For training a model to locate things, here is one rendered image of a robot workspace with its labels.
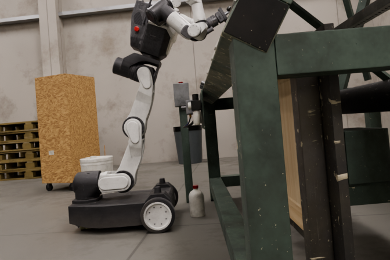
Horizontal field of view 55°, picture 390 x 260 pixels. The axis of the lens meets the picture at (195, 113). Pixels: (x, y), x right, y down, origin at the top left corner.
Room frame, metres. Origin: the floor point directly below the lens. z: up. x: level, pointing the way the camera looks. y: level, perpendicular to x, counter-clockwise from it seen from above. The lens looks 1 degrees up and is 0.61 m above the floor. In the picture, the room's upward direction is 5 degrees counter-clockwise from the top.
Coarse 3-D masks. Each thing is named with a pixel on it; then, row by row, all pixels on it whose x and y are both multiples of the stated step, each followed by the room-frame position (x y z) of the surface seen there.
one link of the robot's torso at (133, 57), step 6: (132, 54) 2.38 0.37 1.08; (138, 54) 2.38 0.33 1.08; (120, 60) 2.39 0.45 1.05; (126, 60) 2.38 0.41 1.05; (132, 60) 2.38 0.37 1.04; (138, 60) 2.38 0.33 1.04; (144, 60) 2.38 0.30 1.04; (150, 60) 2.38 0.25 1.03; (156, 60) 2.38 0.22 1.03; (114, 66) 2.38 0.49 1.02; (120, 66) 2.38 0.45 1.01; (126, 66) 2.38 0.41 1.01; (132, 66) 2.39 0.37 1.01; (156, 66) 2.50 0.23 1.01; (114, 72) 2.41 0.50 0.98; (120, 72) 2.40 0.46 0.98; (126, 72) 2.39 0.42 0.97; (132, 72) 2.38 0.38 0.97; (156, 72) 2.41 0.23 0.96; (156, 78) 2.48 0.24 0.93
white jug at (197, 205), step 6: (192, 192) 2.47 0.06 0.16; (198, 192) 2.46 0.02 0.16; (192, 198) 2.45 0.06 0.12; (198, 198) 2.45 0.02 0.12; (192, 204) 2.46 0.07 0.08; (198, 204) 2.45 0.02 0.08; (192, 210) 2.46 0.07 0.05; (198, 210) 2.45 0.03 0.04; (204, 210) 2.48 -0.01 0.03; (192, 216) 2.46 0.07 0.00; (198, 216) 2.45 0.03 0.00
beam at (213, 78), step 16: (240, 0) 0.79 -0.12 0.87; (256, 0) 0.79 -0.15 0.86; (272, 0) 0.80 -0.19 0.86; (240, 16) 0.79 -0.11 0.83; (256, 16) 0.79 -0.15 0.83; (272, 16) 0.79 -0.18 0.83; (224, 32) 0.80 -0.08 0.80; (240, 32) 0.79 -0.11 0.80; (256, 32) 0.79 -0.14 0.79; (272, 32) 0.80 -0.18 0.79; (224, 48) 0.92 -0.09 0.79; (256, 48) 0.80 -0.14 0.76; (224, 64) 1.13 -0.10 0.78; (208, 80) 1.64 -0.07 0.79; (224, 80) 1.43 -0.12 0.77; (208, 96) 2.40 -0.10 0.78
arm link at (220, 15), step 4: (220, 8) 2.84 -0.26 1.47; (216, 12) 2.84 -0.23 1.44; (220, 12) 2.84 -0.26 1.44; (212, 16) 2.83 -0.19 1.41; (216, 16) 2.83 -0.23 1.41; (220, 16) 2.84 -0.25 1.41; (224, 16) 2.83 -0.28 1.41; (212, 20) 2.82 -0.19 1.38; (216, 20) 2.82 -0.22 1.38; (220, 20) 2.84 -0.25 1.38; (224, 20) 2.85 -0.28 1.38; (216, 24) 2.84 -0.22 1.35
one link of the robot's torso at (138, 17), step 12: (132, 12) 2.34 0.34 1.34; (144, 12) 2.34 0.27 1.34; (132, 24) 2.34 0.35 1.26; (144, 24) 2.34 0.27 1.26; (132, 36) 2.34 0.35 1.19; (144, 36) 2.33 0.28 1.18; (156, 36) 2.33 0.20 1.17; (168, 36) 2.35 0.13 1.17; (144, 48) 2.35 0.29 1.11; (156, 48) 2.34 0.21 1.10; (168, 48) 2.39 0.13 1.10
